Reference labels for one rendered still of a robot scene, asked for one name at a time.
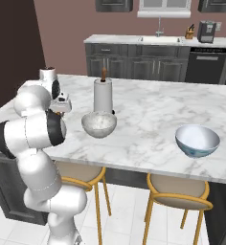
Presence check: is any white sink basin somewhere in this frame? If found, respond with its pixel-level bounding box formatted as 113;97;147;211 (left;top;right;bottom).
137;35;185;44

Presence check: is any blue and white bowl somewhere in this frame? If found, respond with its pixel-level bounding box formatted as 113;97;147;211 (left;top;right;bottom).
174;124;221;159

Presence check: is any black dishwasher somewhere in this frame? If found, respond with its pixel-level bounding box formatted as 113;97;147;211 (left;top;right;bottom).
185;47;226;85

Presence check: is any silver tap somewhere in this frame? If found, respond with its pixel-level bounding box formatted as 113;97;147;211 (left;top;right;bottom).
154;16;166;38

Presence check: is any white paper towel roll holder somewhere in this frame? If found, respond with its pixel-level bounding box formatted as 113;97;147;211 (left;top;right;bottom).
93;67;116;116

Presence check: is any grey speckled bowl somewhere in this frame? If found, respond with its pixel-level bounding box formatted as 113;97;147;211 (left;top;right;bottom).
80;110;118;139

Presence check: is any wooden knife block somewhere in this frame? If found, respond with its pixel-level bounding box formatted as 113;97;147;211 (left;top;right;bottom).
185;23;195;40

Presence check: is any dark grey island cabinet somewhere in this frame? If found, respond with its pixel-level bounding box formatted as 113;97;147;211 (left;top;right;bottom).
0;150;226;245

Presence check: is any dark grey wall cupboard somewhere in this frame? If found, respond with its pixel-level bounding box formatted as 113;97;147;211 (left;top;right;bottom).
95;0;134;13
197;0;226;13

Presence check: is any yellow framed beige stool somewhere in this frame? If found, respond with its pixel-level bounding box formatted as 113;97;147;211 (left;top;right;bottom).
54;160;113;245
142;172;215;245

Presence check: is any white framed window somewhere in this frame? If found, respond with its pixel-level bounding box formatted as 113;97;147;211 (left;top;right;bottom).
136;0;192;19

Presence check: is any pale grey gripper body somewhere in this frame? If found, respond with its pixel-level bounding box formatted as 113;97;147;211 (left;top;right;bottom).
50;100;73;115

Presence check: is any grey coffee machine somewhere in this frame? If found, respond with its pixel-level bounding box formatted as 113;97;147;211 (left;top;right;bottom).
196;20;217;44

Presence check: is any dark grey base cupboard run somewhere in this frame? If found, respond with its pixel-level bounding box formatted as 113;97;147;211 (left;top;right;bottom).
84;42;192;82

